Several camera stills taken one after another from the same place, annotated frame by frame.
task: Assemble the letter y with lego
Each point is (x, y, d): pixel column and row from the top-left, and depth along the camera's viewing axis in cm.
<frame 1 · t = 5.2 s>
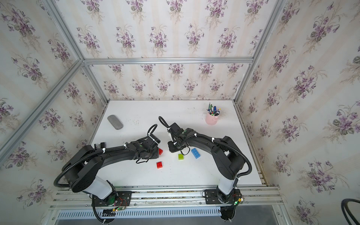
left hand: (157, 154, 90), fingers open
right hand: (173, 149, 88), fingers open
red lego brick lower: (159, 165, 85), point 2 cm above the table
lime green lego brick right: (181, 156, 90), on the table
pink pen cup: (212, 116, 99), point 11 cm above the table
grey whiteboard eraser: (115, 122, 105), point 3 cm above the table
coloured pens in cup: (213, 110, 103), point 11 cm above the table

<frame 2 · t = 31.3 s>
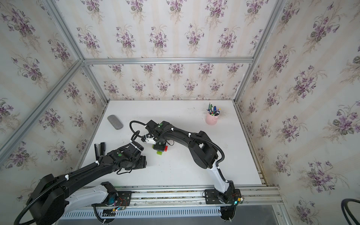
left hand: (143, 164, 83), fingers open
right hand: (161, 146, 89), fingers open
lime green lego brick left: (159, 153, 90), point 2 cm above the table
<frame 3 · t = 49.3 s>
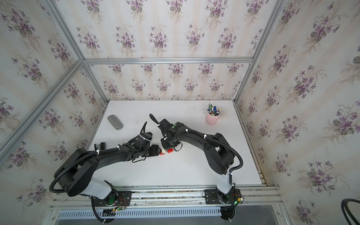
left hand: (158, 153, 90), fingers open
right hand: (168, 147, 87), fingers open
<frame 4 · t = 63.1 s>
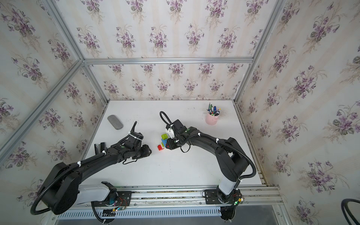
left hand: (150, 152, 87), fingers open
right hand: (170, 146, 86), fingers open
